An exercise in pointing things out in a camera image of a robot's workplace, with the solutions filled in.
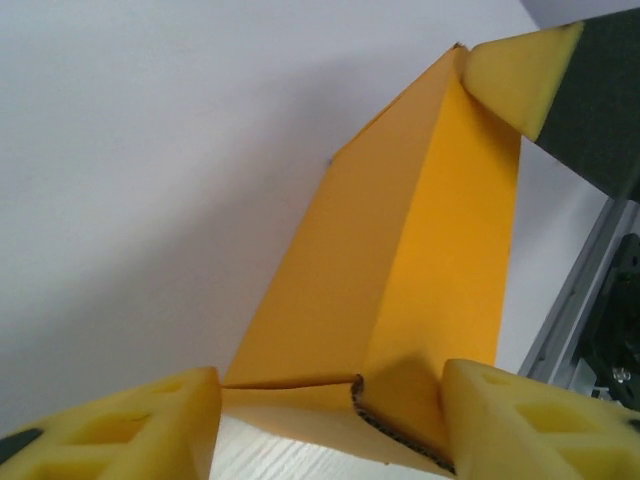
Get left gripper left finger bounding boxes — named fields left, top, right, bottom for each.
left=0, top=365, right=224, bottom=480

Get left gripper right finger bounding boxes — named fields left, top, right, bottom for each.
left=439, top=357, right=640, bottom=480

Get orange cardboard box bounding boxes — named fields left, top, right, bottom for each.
left=219, top=44, right=524, bottom=476

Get aluminium mounting rail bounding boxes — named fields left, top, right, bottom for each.
left=517, top=197, right=640, bottom=401

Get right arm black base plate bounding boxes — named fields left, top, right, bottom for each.
left=582, top=232, right=640, bottom=409

